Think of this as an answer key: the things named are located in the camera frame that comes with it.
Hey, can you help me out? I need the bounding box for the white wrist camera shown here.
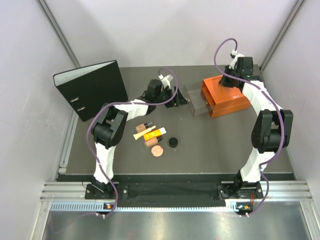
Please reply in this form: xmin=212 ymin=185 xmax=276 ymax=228
xmin=228 ymin=49 xmax=244 ymax=70
xmin=158 ymin=74 xmax=174 ymax=90

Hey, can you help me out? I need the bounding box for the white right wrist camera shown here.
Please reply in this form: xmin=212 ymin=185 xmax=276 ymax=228
xmin=228 ymin=49 xmax=244 ymax=70

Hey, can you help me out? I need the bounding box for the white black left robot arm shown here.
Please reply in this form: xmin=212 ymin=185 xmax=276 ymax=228
xmin=86 ymin=75 xmax=188 ymax=199

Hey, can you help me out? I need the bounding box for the black ring binder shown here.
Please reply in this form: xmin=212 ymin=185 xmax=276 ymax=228
xmin=53 ymin=60 xmax=128 ymax=122

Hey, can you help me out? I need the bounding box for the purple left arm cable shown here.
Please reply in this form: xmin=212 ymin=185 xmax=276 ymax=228
xmin=86 ymin=68 xmax=179 ymax=218

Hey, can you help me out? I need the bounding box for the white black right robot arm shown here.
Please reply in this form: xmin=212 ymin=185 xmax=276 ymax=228
xmin=218 ymin=53 xmax=293 ymax=199

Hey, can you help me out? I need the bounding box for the pink round compact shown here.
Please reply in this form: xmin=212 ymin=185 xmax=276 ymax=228
xmin=151 ymin=145 xmax=164 ymax=157

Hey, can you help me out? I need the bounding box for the clear foundation bottle black cap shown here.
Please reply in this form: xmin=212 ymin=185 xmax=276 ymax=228
xmin=135 ymin=121 xmax=154 ymax=133

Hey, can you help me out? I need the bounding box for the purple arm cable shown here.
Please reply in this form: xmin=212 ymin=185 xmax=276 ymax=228
xmin=213 ymin=37 xmax=286 ymax=217
xmin=86 ymin=68 xmax=179 ymax=218

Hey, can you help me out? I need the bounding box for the aluminium frame rail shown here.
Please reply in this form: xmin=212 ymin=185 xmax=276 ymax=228
xmin=40 ymin=180 xmax=313 ymax=202

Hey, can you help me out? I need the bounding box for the black round jar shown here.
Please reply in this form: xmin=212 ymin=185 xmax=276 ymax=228
xmin=168 ymin=137 xmax=179 ymax=148

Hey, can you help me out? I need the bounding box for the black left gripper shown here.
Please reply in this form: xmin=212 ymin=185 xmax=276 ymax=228
xmin=154 ymin=85 xmax=188 ymax=108

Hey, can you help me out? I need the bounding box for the orange drawer cabinet box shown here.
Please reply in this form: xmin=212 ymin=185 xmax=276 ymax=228
xmin=201 ymin=75 xmax=251 ymax=118

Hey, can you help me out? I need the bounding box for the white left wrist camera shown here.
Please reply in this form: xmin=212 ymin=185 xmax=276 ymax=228
xmin=158 ymin=74 xmax=174 ymax=90

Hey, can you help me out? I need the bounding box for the tan foundation bottle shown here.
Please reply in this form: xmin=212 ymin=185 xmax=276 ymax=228
xmin=144 ymin=136 xmax=163 ymax=148

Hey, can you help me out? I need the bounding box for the orange yellow cosmetic tube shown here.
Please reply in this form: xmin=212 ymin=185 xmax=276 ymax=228
xmin=143 ymin=127 xmax=167 ymax=141

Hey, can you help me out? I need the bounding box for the beige wooden spatula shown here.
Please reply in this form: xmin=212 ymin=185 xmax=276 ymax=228
xmin=133 ymin=125 xmax=156 ymax=140

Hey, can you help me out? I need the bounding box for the white slotted cable duct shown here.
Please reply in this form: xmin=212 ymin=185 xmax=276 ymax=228
xmin=50 ymin=201 xmax=239 ymax=212

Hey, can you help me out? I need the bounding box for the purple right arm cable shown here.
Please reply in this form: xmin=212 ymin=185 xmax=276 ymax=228
xmin=213 ymin=37 xmax=286 ymax=217

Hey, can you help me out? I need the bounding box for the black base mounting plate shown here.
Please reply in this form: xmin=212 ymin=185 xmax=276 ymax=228
xmin=85 ymin=180 xmax=263 ymax=200

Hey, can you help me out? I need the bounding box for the clear plastic drawer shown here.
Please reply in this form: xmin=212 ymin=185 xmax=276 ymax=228
xmin=183 ymin=81 xmax=212 ymax=116

